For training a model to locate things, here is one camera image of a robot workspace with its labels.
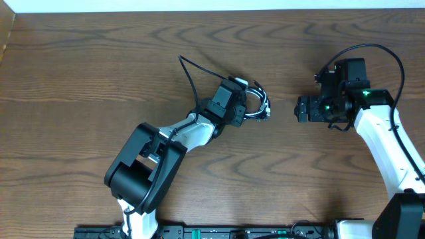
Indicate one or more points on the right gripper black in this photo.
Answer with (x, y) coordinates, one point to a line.
(313, 115)

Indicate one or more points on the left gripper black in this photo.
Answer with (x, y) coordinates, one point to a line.
(242, 111)

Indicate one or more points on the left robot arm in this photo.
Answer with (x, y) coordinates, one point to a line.
(144, 169)

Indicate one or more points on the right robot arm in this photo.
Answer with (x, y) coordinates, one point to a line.
(346, 97)

